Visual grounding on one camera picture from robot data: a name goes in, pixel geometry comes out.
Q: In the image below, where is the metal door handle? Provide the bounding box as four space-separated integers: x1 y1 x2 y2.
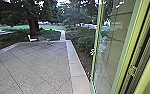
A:
89 47 98 57

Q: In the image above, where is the green handled glass door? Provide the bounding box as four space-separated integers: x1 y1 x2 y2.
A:
90 0 150 94

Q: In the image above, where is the metal door hinge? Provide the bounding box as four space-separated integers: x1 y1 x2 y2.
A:
128 64 139 78

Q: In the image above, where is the dark green hedge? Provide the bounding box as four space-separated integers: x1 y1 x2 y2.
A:
64 26 99 56

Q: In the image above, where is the small lobby chair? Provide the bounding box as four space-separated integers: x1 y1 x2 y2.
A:
26 33 39 44

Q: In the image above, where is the large dark trunk tree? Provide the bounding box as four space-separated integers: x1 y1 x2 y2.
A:
0 0 59 37

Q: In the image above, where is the low dark shrub bed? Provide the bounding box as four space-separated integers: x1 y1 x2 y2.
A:
0 29 62 54

